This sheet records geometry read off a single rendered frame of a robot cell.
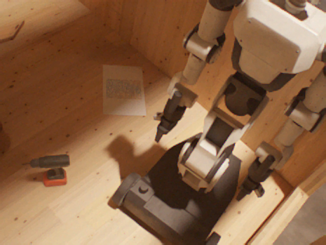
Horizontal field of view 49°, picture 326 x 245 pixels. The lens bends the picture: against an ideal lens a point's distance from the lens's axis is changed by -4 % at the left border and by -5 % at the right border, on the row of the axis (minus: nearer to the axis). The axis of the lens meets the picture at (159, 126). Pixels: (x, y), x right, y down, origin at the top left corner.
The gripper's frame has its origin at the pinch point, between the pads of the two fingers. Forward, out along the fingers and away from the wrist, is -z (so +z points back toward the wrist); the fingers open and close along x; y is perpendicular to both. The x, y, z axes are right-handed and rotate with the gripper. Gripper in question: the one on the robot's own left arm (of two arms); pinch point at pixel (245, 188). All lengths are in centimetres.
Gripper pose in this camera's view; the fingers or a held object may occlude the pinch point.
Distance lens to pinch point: 168.0
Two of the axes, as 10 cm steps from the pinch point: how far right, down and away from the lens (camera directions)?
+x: -5.2, 4.8, -7.0
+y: 8.0, 5.7, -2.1
